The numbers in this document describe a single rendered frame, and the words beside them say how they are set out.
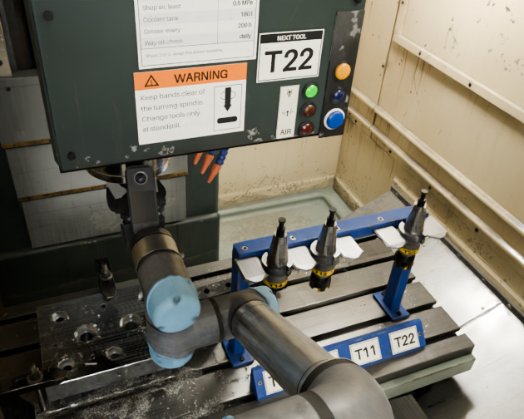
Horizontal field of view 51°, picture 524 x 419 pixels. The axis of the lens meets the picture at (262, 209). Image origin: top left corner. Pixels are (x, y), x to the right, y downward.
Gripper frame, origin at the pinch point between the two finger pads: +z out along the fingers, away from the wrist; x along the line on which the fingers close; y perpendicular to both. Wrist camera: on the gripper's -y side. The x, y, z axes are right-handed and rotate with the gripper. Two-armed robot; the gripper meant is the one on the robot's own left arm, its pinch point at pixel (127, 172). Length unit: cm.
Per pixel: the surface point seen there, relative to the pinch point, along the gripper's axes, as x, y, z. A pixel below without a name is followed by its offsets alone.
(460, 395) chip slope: 76, 63, -34
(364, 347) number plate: 47, 43, -24
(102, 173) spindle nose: -5.3, -5.4, -7.0
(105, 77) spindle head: -4.8, -29.1, -21.0
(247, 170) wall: 59, 63, 80
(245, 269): 18.7, 16.3, -16.0
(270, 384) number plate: 23, 44, -25
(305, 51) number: 23.0, -30.4, -21.1
